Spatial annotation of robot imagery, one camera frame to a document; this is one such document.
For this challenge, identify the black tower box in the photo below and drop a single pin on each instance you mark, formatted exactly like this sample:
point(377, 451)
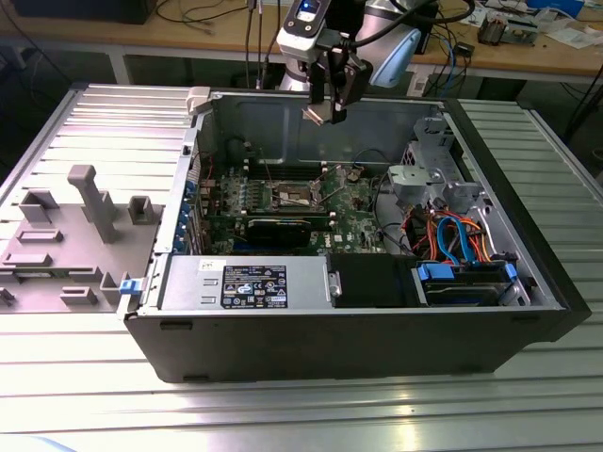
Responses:
point(431, 37)

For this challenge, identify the CPU socket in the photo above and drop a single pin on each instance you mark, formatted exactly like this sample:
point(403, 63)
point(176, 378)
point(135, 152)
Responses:
point(294, 190)

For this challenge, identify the RAM slot white clips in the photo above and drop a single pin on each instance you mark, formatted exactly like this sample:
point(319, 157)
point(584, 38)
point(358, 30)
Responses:
point(256, 172)
point(256, 165)

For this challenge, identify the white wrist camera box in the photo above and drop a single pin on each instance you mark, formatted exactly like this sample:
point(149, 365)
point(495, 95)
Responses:
point(299, 40)

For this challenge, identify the round coin battery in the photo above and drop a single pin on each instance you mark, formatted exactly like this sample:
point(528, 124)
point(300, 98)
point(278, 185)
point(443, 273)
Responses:
point(353, 175)

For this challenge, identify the white paper sheet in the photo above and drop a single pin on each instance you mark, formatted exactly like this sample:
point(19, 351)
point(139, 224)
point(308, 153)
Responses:
point(572, 37)

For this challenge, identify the small white papers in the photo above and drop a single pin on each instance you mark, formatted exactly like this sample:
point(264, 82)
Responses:
point(473, 14)

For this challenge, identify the black PC case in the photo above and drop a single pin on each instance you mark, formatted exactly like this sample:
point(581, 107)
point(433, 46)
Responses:
point(330, 343)

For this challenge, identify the finned CPU cooler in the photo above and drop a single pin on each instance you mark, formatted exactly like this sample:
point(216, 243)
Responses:
point(492, 30)

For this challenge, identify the large black box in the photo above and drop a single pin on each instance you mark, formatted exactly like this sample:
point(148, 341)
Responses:
point(80, 11)

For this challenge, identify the small black adapter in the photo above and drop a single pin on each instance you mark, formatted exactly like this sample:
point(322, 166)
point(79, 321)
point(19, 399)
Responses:
point(465, 49)

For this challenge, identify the silver square CPU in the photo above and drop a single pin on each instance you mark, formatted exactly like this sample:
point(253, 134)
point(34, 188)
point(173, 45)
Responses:
point(320, 113)

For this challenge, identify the green circuit board module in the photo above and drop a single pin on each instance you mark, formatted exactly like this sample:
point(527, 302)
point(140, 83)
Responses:
point(522, 33)

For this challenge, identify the grey parts rack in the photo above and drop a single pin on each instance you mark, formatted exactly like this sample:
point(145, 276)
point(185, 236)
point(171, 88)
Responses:
point(61, 278)

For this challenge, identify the blue case latch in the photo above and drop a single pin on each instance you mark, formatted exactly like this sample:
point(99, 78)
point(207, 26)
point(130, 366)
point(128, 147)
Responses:
point(129, 287)

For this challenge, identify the silver power supply unit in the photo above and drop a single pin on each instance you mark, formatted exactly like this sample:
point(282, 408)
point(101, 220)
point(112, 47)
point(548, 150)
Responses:
point(188, 282)

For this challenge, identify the grey metal bay box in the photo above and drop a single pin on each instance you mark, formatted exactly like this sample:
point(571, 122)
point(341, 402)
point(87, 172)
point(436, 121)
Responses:
point(414, 186)

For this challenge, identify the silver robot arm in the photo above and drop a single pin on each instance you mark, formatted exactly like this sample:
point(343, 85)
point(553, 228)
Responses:
point(381, 19)

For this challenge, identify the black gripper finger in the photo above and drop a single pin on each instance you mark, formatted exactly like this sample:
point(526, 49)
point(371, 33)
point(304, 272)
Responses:
point(319, 80)
point(353, 80)

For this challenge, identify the blue box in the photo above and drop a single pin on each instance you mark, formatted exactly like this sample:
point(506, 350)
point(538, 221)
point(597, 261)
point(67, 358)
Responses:
point(556, 5)

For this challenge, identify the green motherboard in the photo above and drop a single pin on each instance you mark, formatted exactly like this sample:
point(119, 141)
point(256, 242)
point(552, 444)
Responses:
point(351, 207)

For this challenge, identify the wooden desk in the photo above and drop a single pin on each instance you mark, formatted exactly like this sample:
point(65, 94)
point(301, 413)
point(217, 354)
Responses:
point(188, 35)

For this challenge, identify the hard disk blue carrier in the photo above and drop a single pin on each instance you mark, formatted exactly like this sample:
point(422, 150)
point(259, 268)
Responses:
point(452, 294)

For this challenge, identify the black graphics card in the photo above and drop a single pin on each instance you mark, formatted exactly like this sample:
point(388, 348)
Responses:
point(278, 231)

